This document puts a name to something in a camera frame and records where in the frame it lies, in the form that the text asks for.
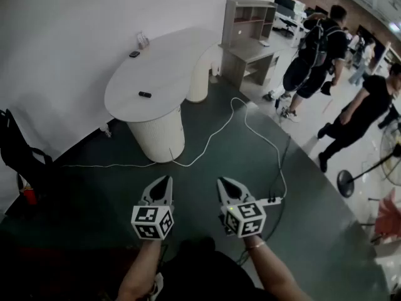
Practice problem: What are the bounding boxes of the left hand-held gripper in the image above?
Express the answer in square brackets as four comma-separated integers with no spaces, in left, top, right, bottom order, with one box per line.
[130,176,175,241]

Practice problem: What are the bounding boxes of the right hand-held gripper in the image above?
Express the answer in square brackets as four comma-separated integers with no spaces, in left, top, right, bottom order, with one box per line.
[217,176,267,240]

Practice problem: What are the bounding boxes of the person's left forearm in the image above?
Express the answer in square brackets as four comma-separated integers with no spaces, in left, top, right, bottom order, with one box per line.
[114,239,164,301]

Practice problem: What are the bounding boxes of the person's right forearm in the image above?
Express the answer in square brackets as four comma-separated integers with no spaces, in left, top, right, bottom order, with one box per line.
[246,235,314,301]

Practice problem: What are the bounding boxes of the white oval table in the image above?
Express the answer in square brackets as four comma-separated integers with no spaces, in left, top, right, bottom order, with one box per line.
[104,26,226,164]

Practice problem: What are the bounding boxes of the white power strip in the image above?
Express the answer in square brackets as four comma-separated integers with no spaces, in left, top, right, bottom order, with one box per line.
[258,197,283,207]

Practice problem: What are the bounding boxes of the person's black clothing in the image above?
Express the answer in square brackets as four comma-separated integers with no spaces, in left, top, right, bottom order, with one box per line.
[156,249,267,301]

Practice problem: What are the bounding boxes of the black standing fan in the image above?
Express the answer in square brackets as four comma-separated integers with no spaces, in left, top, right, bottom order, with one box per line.
[336,117,401,199]

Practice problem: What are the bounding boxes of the red fire extinguisher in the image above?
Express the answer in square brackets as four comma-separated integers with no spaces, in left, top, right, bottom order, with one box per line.
[17,172,38,206]

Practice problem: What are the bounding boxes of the grey wooden desk with hutch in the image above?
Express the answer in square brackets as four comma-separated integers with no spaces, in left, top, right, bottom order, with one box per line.
[217,0,281,92]

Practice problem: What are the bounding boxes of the black backpack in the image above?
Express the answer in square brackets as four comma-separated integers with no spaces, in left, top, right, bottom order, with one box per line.
[0,108,54,200]

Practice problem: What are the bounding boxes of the pink chair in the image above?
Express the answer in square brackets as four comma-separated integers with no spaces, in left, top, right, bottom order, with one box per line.
[372,188,401,244]

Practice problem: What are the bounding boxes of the white office desk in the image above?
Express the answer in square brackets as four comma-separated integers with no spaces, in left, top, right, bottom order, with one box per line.
[271,8,310,48]

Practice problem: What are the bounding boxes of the black monitor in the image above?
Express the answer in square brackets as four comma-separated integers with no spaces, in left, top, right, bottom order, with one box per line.
[274,0,297,12]

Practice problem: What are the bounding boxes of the light wooden shelving rack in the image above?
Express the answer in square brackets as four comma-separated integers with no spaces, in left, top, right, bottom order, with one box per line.
[371,41,401,75]

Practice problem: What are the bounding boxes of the black floor cable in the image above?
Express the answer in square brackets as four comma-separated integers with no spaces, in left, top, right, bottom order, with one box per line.
[268,135,292,199]

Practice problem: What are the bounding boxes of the long white floor cable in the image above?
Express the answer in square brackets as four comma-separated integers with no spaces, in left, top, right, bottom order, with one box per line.
[61,97,288,201]

